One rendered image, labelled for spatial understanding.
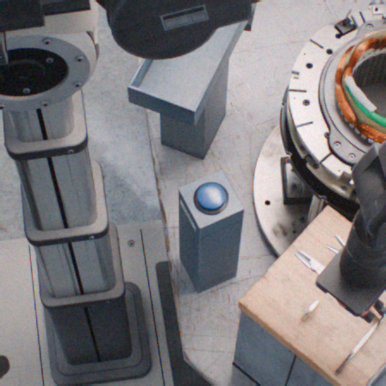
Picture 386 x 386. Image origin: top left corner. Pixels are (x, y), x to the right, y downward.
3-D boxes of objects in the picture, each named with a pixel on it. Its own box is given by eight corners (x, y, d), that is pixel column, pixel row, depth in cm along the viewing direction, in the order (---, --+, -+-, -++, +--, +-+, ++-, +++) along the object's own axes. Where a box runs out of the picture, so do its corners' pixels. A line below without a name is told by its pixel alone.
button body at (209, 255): (217, 240, 171) (222, 169, 148) (236, 276, 168) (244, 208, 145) (178, 258, 169) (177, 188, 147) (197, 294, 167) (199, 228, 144)
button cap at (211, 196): (217, 181, 147) (217, 177, 146) (230, 203, 146) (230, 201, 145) (192, 191, 146) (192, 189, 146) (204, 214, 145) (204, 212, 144)
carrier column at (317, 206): (321, 233, 169) (338, 173, 151) (312, 242, 168) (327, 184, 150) (310, 222, 170) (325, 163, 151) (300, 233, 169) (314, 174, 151)
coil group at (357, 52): (380, 52, 149) (384, 34, 146) (354, 76, 147) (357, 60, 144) (370, 44, 150) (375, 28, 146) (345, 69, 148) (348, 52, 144)
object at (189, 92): (193, 64, 186) (195, -35, 161) (249, 84, 185) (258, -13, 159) (135, 176, 176) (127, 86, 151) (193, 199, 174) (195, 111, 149)
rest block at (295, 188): (310, 167, 173) (314, 152, 168) (314, 197, 170) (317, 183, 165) (284, 168, 172) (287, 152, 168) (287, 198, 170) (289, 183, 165)
